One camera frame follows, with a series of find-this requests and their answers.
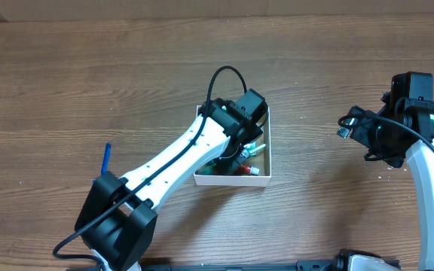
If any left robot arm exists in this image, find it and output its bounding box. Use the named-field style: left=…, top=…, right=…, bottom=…
left=75, top=90, right=268, bottom=270

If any red Colgate toothpaste tube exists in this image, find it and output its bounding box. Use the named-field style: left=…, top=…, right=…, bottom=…
left=237, top=165, right=260, bottom=175

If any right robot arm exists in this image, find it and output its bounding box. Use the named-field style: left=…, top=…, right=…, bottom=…
left=337, top=72, right=434, bottom=270

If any green toothbrush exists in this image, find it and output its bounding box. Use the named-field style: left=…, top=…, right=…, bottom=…
left=244, top=142, right=266, bottom=156

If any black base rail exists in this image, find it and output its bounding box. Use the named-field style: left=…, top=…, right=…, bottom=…
left=66, top=257, right=402, bottom=271

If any white cardboard box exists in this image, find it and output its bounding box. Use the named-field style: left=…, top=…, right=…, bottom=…
left=194, top=120, right=272, bottom=187

